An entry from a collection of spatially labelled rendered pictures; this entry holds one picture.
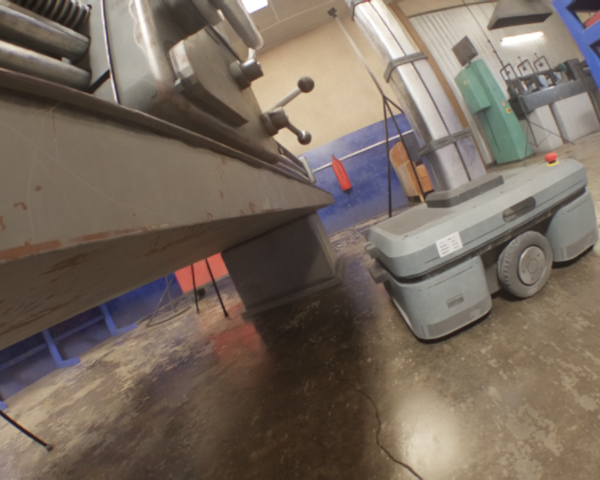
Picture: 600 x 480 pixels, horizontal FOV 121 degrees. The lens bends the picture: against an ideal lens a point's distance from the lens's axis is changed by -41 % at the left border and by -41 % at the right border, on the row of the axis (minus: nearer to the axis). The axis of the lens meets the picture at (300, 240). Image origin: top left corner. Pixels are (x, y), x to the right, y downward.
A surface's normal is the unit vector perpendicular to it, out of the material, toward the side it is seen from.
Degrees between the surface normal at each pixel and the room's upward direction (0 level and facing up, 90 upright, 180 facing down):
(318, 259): 90
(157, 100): 127
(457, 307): 90
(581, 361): 0
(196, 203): 90
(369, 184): 90
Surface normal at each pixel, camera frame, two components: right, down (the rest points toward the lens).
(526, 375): -0.40, -0.92
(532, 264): -0.11, 0.11
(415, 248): -0.48, -0.54
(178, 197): 0.90, -0.37
